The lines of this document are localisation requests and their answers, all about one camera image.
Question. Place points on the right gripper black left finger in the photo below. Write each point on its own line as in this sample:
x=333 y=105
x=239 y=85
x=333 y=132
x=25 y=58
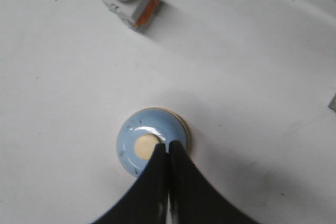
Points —
x=146 y=200

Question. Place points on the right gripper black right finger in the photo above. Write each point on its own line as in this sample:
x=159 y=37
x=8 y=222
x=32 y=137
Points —
x=192 y=198

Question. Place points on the blue and cream desk bell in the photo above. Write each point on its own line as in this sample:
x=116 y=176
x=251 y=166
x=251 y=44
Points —
x=145 y=129

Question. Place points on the grey push button control box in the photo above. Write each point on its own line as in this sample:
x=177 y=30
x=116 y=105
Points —
x=332 y=104

